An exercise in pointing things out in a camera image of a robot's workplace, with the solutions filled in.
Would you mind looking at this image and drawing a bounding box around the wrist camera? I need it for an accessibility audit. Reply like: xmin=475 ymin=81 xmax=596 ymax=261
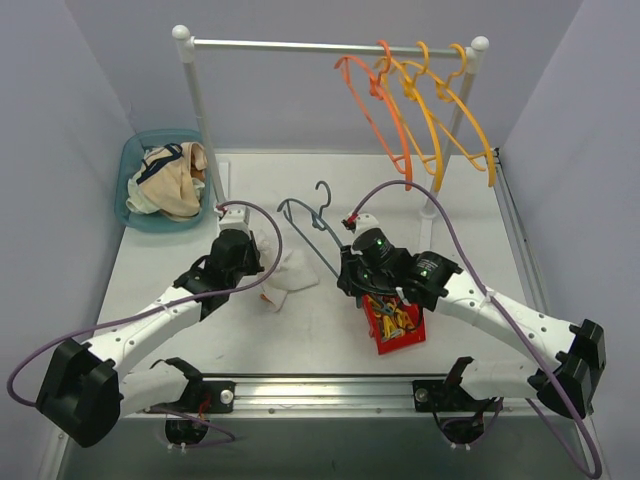
xmin=342 ymin=213 xmax=379 ymax=237
xmin=215 ymin=206 xmax=250 ymax=236

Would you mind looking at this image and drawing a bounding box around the white clothes rack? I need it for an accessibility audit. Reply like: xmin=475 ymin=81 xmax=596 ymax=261
xmin=172 ymin=25 xmax=481 ymax=201

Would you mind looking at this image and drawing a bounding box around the red clothespin bin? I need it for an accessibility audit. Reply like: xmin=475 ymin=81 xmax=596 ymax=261
xmin=362 ymin=295 xmax=427 ymax=355

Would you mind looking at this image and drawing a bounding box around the yellow hanger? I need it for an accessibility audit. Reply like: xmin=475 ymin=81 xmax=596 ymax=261
xmin=418 ymin=36 xmax=496 ymax=186
xmin=374 ymin=40 xmax=444 ymax=192

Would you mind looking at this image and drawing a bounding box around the aluminium frame rail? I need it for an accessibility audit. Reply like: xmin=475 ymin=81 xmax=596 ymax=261
xmin=54 ymin=372 xmax=596 ymax=420

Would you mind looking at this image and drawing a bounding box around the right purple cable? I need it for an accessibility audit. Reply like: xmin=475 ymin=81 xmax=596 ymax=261
xmin=342 ymin=179 xmax=603 ymax=479

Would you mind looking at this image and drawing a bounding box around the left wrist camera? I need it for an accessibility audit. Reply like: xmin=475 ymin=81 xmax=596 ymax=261
xmin=215 ymin=206 xmax=250 ymax=236

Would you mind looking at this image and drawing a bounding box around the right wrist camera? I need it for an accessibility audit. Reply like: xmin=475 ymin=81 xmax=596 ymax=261
xmin=342 ymin=213 xmax=379 ymax=237

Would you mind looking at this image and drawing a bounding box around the orange plastic hanger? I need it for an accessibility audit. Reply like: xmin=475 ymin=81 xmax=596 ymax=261
xmin=334 ymin=40 xmax=413 ymax=182

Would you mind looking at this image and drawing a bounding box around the teal plastic hanger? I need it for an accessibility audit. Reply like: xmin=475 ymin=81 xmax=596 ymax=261
xmin=276 ymin=180 xmax=343 ymax=278

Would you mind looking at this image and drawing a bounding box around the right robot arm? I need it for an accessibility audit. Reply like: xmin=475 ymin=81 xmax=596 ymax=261
xmin=337 ymin=227 xmax=606 ymax=418

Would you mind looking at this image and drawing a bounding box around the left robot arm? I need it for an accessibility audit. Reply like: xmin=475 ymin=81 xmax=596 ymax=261
xmin=36 ymin=229 xmax=264 ymax=448

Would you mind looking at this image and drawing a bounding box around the teal laundry basket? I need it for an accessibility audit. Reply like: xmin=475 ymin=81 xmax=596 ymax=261
xmin=114 ymin=129 xmax=210 ymax=233

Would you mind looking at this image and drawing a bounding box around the beige pink garment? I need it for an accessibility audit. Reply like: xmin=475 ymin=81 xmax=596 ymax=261
xmin=181 ymin=142 xmax=208 ymax=183

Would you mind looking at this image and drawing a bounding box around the yellow hanger outer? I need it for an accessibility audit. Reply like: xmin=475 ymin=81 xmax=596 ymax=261
xmin=418 ymin=36 xmax=496 ymax=186

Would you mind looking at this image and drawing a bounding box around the yellow hanger inner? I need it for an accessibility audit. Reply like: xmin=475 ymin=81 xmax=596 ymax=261
xmin=374 ymin=40 xmax=444 ymax=192

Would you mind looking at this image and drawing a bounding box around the pile of clothespins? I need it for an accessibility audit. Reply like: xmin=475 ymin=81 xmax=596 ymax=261
xmin=368 ymin=296 xmax=417 ymax=342

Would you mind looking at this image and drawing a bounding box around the white underwear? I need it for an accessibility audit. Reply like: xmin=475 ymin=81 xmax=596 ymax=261
xmin=256 ymin=230 xmax=319 ymax=312

